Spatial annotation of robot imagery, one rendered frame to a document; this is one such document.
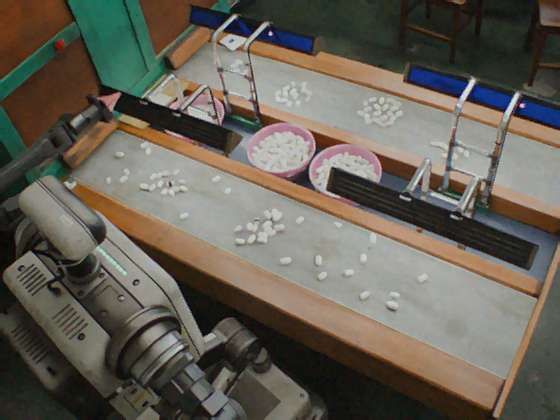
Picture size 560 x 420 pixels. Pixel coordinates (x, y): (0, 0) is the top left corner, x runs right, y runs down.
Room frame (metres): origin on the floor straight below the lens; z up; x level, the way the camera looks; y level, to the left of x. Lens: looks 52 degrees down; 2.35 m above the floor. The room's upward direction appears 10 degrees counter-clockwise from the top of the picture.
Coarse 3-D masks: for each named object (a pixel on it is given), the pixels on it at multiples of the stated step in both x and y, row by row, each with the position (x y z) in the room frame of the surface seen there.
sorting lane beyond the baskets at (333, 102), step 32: (192, 64) 2.29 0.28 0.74; (224, 64) 2.24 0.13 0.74; (256, 64) 2.20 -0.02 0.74; (288, 96) 1.93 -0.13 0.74; (320, 96) 1.90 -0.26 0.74; (352, 96) 1.86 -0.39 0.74; (384, 96) 1.83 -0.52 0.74; (352, 128) 1.67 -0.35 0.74; (384, 128) 1.64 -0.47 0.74; (416, 128) 1.61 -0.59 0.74; (448, 128) 1.58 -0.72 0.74; (480, 128) 1.55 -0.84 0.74; (480, 160) 1.38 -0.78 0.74; (512, 160) 1.36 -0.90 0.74; (544, 160) 1.33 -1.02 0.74; (544, 192) 1.18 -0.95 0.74
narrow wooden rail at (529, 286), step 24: (168, 144) 1.74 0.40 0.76; (192, 144) 1.72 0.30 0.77; (216, 168) 1.58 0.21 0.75; (240, 168) 1.53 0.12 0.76; (288, 192) 1.37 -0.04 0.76; (312, 192) 1.35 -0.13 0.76; (336, 216) 1.24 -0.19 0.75; (360, 216) 1.21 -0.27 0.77; (408, 240) 1.07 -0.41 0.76; (432, 240) 1.05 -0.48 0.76; (456, 264) 0.95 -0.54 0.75; (480, 264) 0.93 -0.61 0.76; (528, 288) 0.81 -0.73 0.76
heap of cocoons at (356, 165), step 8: (328, 160) 1.53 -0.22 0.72; (336, 160) 1.51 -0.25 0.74; (344, 160) 1.50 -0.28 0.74; (352, 160) 1.49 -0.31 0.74; (360, 160) 1.49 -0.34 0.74; (320, 168) 1.48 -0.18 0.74; (328, 168) 1.47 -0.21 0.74; (344, 168) 1.46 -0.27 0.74; (352, 168) 1.45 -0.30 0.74; (360, 168) 1.45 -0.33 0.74; (368, 168) 1.44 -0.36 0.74; (320, 176) 1.44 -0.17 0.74; (328, 176) 1.43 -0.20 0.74; (368, 176) 1.42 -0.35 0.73; (376, 176) 1.39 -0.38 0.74; (320, 184) 1.42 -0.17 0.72; (328, 192) 1.36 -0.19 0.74
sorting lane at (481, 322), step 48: (144, 192) 1.53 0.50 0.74; (192, 192) 1.48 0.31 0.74; (240, 192) 1.44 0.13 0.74; (288, 240) 1.18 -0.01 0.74; (336, 240) 1.14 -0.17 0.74; (384, 240) 1.11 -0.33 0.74; (336, 288) 0.96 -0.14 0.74; (384, 288) 0.92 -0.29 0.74; (432, 288) 0.89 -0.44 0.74; (480, 288) 0.86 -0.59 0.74; (432, 336) 0.73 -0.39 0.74; (480, 336) 0.69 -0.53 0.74
